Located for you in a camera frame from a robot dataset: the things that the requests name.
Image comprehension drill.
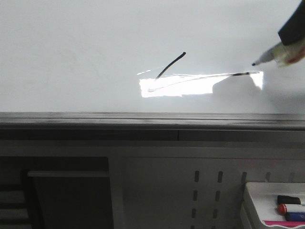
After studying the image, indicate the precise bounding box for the white slotted pegboard panel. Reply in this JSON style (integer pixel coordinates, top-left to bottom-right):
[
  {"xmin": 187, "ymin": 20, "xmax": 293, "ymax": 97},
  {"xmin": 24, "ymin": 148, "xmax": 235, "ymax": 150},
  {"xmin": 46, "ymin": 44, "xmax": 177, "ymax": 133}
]
[{"xmin": 122, "ymin": 157, "xmax": 305, "ymax": 229}]

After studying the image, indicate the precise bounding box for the red capped marker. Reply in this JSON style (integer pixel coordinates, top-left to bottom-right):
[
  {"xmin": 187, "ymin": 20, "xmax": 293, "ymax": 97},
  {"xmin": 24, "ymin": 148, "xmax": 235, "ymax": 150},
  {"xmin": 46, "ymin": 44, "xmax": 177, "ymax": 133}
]
[{"xmin": 277, "ymin": 204, "xmax": 305, "ymax": 215}]

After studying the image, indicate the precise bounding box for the blue marker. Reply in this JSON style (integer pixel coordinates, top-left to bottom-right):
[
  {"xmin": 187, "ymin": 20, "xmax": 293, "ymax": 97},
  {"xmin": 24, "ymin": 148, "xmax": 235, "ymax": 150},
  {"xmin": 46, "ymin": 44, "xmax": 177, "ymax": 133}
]
[{"xmin": 285, "ymin": 212, "xmax": 305, "ymax": 222}]

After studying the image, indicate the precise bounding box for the white whiteboard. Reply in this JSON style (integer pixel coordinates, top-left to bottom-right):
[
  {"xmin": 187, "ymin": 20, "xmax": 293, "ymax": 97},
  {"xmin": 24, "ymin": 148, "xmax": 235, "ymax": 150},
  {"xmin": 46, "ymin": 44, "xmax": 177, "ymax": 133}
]
[{"xmin": 0, "ymin": 0, "xmax": 305, "ymax": 114}]

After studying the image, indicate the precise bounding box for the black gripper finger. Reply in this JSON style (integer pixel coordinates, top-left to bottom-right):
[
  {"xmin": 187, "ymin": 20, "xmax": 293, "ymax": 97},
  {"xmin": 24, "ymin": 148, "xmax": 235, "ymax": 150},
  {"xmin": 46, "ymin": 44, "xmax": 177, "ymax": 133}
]
[{"xmin": 278, "ymin": 0, "xmax": 305, "ymax": 46}]

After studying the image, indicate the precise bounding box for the black marker cap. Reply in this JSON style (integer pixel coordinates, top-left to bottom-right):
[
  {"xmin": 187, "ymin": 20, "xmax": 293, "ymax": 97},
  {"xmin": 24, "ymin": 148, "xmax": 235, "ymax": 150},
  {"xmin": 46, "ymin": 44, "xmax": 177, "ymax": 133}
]
[{"xmin": 277, "ymin": 195, "xmax": 301, "ymax": 205}]

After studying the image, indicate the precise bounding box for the grey aluminium whiteboard tray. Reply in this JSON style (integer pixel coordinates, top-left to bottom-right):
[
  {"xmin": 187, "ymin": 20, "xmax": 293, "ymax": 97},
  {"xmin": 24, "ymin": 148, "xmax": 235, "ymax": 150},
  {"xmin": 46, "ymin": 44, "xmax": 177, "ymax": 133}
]
[{"xmin": 0, "ymin": 112, "xmax": 305, "ymax": 142}]

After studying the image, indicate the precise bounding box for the white plastic storage bin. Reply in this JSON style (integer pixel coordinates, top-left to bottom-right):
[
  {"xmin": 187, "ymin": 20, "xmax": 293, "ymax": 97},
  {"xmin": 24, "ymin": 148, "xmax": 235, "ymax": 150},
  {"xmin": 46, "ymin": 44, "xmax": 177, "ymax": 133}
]
[{"xmin": 240, "ymin": 182, "xmax": 305, "ymax": 229}]

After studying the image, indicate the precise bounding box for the white whiteboard marker black tip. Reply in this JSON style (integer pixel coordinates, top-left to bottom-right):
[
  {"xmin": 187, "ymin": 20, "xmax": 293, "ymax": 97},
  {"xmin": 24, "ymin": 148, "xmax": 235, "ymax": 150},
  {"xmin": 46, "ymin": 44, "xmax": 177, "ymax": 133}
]
[{"xmin": 252, "ymin": 40, "xmax": 305, "ymax": 67}]

